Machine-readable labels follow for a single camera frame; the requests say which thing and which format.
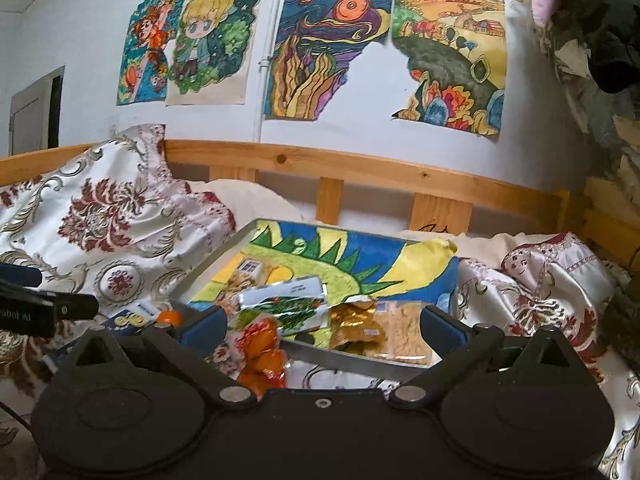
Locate clear bag of beige crisps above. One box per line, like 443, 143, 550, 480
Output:
364, 301, 439, 366

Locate gold foil snack packet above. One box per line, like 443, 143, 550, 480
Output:
329, 301, 386, 350

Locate green and white snack packet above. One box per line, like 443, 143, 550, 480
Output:
239, 275, 330, 336

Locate clear nut mix packet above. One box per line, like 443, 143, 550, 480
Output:
214, 257, 272, 316

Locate small orange fruit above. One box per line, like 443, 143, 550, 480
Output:
156, 310, 183, 327

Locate blue tube box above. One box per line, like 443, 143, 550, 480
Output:
43, 301, 160, 362

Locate floral satin bedspread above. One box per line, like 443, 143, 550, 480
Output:
1, 125, 639, 479

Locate orange snack bag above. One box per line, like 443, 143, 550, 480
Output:
216, 310, 288, 399

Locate grey tray with dragon painting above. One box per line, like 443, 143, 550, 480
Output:
172, 219, 458, 382

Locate wooden bed headboard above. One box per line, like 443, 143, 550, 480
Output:
1, 125, 639, 292

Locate white pillow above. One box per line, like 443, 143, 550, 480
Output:
189, 179, 304, 229

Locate grey door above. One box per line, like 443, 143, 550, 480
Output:
9, 66, 65, 155

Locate blue orange character drawing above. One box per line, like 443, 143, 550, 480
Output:
116, 0, 184, 106

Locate anime girl drawing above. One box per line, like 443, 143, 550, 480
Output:
165, 0, 260, 106

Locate green hill landscape drawing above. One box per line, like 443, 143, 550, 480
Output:
392, 0, 508, 136

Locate floral curtain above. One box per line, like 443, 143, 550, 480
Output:
530, 0, 639, 205

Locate purple swirl seaweed drawing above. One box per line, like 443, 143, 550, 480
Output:
264, 0, 393, 122

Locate white wall pipe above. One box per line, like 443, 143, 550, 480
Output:
253, 0, 281, 144

